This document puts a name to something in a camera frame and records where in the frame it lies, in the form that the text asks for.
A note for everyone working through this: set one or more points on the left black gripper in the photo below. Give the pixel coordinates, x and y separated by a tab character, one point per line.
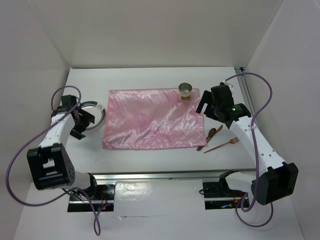
86	116

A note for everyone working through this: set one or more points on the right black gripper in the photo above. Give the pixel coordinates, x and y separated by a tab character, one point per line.
206	98

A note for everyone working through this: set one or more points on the white plate with coloured rim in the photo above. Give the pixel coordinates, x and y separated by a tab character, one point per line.
97	110

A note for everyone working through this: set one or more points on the small metal cup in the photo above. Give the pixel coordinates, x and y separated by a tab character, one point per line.
185	90

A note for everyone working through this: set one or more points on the pink satin rose cloth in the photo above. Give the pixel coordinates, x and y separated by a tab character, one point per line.
152	119

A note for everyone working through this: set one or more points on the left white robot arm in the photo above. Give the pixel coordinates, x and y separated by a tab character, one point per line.
49	163

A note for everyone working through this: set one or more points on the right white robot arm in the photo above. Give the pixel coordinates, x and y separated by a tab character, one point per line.
276	178

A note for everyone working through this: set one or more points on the wooden knife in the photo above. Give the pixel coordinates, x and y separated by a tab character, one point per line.
218	130

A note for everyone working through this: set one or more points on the dark wooden spoon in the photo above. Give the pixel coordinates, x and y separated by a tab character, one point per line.
211	133

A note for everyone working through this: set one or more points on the right side aluminium rail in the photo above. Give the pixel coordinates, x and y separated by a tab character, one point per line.
246	94

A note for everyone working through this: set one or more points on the aluminium rail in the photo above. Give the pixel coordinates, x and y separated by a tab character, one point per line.
159	176
246	94

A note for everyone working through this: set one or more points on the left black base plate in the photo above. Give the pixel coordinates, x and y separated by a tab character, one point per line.
102	200

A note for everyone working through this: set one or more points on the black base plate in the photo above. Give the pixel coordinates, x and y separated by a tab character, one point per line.
102	200
215	198

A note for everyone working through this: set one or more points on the front aluminium rail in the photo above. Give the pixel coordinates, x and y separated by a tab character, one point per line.
159	176

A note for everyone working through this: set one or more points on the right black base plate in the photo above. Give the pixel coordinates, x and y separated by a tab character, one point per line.
215	198

